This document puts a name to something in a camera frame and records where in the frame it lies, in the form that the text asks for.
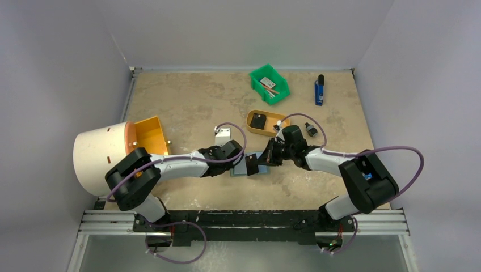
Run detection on green plastic bin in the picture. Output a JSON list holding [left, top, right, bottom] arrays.
[[249, 64, 290, 105]]

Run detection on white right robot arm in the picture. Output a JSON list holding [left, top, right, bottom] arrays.
[[256, 125, 399, 231]]

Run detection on black credit card stack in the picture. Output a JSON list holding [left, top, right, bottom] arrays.
[[250, 113, 267, 130]]

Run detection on aluminium frame rail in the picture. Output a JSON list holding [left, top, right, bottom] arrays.
[[78, 210, 410, 235]]

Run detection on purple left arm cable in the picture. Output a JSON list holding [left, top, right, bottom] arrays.
[[106, 122, 248, 265]]

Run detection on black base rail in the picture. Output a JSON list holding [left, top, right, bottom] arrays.
[[133, 210, 355, 248]]

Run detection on small items in bin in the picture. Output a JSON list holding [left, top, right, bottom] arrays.
[[259, 77, 280, 97]]

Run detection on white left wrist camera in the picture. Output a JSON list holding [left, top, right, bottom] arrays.
[[214, 127, 231, 146]]

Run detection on orange drawer tray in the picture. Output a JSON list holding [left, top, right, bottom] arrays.
[[124, 116, 171, 155]]

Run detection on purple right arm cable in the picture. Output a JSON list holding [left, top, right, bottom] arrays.
[[278, 113, 425, 256]]

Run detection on white cylinder drum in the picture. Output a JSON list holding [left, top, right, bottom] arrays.
[[73, 122, 137, 197]]

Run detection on teal card holder wallet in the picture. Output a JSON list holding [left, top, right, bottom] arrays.
[[230, 151, 270, 177]]

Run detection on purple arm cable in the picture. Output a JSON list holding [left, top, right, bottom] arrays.
[[106, 122, 248, 265], [278, 113, 425, 256]]

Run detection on black grey knob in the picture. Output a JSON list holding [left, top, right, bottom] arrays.
[[305, 122, 318, 137]]

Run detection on blue black lighter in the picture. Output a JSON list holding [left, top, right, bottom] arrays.
[[314, 74, 324, 106]]

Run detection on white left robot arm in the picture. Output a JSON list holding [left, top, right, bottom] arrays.
[[105, 140, 243, 232]]

